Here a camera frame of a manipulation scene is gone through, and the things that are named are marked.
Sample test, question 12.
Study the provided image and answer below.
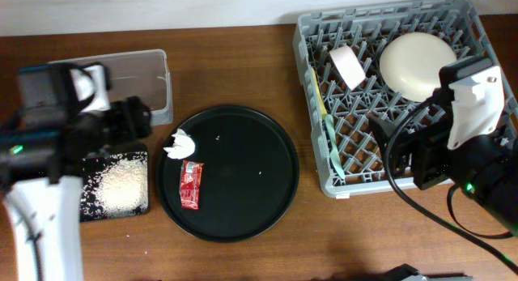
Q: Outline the white tissue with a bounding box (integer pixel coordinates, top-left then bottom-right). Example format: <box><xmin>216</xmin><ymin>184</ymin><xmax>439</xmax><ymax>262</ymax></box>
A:
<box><xmin>163</xmin><ymin>129</ymin><xmax>196</xmax><ymax>160</ymax></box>

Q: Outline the red snack wrapper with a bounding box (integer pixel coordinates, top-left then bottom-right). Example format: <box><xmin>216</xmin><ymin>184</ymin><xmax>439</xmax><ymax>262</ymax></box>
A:
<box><xmin>179</xmin><ymin>160</ymin><xmax>203</xmax><ymax>211</ymax></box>

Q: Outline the beige bowl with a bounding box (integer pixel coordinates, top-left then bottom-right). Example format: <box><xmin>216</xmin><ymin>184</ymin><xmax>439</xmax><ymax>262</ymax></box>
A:
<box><xmin>380</xmin><ymin>32</ymin><xmax>456</xmax><ymax>102</ymax></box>

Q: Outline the mint green spatula utensil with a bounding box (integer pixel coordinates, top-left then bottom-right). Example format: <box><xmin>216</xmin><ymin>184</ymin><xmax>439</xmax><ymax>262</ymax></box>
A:
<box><xmin>324</xmin><ymin>114</ymin><xmax>346</xmax><ymax>180</ymax></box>

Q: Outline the pink bowl with rice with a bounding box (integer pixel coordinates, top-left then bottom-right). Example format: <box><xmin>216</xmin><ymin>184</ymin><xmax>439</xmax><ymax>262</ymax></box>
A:
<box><xmin>329</xmin><ymin>45</ymin><xmax>366</xmax><ymax>91</ymax></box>

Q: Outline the yellow spatula utensil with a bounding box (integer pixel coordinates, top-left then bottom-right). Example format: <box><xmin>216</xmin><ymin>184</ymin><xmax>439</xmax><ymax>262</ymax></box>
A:
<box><xmin>312</xmin><ymin>69</ymin><xmax>328</xmax><ymax>119</ymax></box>

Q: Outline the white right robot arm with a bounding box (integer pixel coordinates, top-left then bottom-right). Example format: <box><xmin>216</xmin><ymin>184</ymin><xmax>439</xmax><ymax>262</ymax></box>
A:
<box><xmin>368</xmin><ymin>56</ymin><xmax>517</xmax><ymax>239</ymax></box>

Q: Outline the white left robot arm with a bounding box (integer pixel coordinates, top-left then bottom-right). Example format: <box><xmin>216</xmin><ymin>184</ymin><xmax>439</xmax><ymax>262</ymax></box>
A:
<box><xmin>1</xmin><ymin>62</ymin><xmax>151</xmax><ymax>280</ymax></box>

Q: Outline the grey dishwasher rack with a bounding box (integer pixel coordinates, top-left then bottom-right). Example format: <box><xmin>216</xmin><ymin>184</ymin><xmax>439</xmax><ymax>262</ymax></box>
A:
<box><xmin>293</xmin><ymin>0</ymin><xmax>495</xmax><ymax>198</ymax></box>

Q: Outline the clear plastic bin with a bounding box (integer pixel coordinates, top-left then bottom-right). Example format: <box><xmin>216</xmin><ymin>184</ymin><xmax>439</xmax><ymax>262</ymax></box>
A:
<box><xmin>59</xmin><ymin>49</ymin><xmax>173</xmax><ymax>130</ymax></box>

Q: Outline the black rectangular tray bin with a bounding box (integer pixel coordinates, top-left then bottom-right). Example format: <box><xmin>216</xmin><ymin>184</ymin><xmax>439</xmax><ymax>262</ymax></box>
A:
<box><xmin>79</xmin><ymin>142</ymin><xmax>151</xmax><ymax>224</ymax></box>

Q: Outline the pile of rice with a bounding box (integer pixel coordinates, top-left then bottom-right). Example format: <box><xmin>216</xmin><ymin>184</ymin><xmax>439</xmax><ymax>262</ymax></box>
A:
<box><xmin>80</xmin><ymin>151</ymin><xmax>149</xmax><ymax>219</ymax></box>

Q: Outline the round black tray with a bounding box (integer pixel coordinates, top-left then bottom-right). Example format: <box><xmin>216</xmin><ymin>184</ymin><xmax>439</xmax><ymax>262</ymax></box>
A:
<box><xmin>155</xmin><ymin>105</ymin><xmax>299</xmax><ymax>243</ymax></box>

